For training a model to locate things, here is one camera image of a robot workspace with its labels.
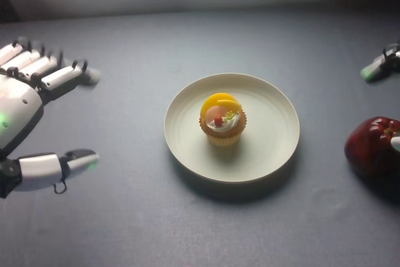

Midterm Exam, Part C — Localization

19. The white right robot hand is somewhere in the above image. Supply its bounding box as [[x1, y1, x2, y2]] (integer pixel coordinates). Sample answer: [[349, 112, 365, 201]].
[[359, 40, 400, 154]]

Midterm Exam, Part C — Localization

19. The grey table cloth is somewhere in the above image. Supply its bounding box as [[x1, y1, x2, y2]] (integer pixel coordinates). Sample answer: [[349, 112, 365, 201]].
[[0, 6, 400, 267]]

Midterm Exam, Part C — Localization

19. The round cream plate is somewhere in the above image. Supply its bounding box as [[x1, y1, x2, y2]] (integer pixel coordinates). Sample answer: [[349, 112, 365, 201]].
[[162, 73, 301, 184]]

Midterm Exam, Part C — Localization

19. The orange-topped cupcake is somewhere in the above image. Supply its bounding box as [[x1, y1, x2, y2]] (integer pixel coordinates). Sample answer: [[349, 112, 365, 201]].
[[198, 92, 248, 148]]

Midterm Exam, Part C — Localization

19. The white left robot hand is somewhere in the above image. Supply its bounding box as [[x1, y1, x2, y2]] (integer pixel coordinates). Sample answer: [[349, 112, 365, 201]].
[[0, 37, 103, 201]]

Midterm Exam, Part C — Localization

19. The dark red apple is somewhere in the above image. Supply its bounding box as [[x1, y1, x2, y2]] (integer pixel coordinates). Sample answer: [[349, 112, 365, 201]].
[[344, 116, 400, 186]]

